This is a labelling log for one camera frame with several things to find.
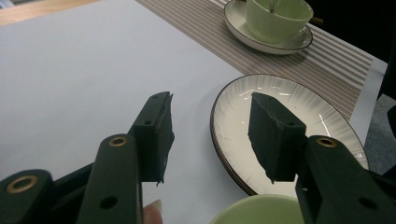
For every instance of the brown wooden chopstick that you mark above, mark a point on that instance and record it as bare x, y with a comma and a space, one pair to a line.
317, 20

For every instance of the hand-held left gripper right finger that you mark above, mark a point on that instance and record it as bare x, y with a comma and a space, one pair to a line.
274, 140

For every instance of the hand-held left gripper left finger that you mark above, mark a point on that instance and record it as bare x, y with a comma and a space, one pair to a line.
154, 143

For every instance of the green bowl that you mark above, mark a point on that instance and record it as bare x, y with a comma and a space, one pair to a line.
255, 211
236, 21
274, 28

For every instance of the white plate with dark rim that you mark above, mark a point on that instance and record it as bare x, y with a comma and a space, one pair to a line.
224, 163
236, 124

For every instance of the striped brown placemat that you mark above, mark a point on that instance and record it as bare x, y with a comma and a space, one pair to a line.
202, 31

